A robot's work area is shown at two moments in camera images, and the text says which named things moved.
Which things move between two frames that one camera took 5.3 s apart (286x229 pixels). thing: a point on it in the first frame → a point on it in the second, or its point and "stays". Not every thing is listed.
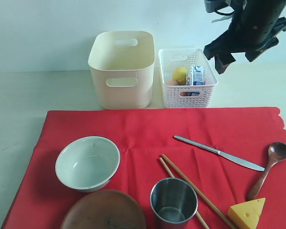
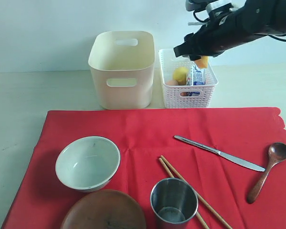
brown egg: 172,83 stays
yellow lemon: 179,75 stays
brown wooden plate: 105,209 stays
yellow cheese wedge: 246,213 → 202,62
